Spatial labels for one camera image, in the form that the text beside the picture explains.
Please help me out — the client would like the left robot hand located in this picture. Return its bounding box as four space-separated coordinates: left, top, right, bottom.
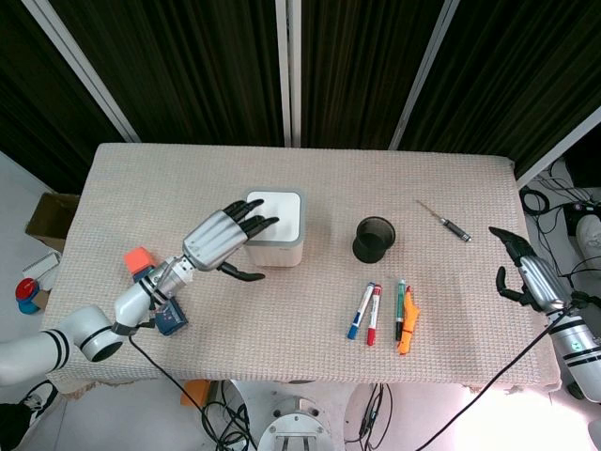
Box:
181 199 282 283

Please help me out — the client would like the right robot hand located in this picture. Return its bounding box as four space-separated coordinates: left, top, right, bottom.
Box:
487 225 572 314

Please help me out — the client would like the white square box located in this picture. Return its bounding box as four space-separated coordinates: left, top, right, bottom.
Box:
241 188 307 269

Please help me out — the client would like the white shoe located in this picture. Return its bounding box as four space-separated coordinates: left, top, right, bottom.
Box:
576 213 601 259

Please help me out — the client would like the dark blue box orange end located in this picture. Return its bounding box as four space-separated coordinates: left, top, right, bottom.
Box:
124 246 190 337

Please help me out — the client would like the beige waffle weave tablecloth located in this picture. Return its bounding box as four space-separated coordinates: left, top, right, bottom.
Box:
40 143 562 391

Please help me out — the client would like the orange utility knife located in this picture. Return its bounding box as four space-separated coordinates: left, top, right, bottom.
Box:
397 285 422 356

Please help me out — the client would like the green black whiteboard marker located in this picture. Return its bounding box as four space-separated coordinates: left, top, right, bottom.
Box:
393 278 408 342

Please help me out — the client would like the orange object under table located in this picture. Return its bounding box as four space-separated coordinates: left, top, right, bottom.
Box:
181 379 213 410

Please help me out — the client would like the black mesh pen holder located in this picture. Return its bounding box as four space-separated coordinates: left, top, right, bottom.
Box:
351 215 397 264

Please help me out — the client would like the brown cardboard box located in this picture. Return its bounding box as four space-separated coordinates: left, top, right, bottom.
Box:
24 191 81 254

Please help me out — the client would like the blue capped whiteboard marker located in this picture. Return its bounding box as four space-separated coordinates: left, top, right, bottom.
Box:
346 281 376 340

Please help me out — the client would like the red capped whiteboard marker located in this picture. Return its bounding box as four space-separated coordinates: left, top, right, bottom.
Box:
365 284 384 347

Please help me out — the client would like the dark pleated curtain panel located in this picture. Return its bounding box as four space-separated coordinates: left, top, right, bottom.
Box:
300 0 445 149
398 0 601 173
0 0 129 194
49 0 285 147

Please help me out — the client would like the white spiral notebook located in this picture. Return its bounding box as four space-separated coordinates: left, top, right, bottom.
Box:
22 251 63 291

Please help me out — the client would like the red and blue round object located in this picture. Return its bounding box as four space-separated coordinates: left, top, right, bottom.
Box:
13 276 39 317

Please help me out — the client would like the white robot torso base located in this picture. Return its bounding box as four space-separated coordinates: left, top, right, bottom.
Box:
256 394 332 451

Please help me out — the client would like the black white sneaker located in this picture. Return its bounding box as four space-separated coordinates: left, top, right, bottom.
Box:
21 379 60 417

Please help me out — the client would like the black floor cable bundle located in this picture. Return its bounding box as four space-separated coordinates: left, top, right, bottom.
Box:
200 397 258 451
518 159 601 283

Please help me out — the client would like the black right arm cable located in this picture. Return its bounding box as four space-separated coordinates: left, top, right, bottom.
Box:
411 290 588 451

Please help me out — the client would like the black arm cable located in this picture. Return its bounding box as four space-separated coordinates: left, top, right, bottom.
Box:
411 290 588 451
126 323 259 451

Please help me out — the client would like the green handled thin screwdriver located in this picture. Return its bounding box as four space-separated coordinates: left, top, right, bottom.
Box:
415 199 473 244

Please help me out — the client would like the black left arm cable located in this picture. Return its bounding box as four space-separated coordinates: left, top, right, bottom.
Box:
126 323 259 451

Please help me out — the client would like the white double frame post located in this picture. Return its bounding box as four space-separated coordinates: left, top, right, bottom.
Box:
275 0 302 148

